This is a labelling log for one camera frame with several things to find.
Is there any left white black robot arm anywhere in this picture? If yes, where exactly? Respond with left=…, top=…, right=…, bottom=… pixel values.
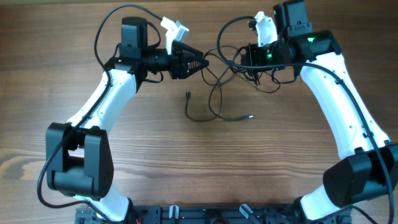
left=39, top=17, right=208, bottom=223

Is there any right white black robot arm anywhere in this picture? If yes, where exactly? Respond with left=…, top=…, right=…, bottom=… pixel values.
left=241, top=1, right=397, bottom=223

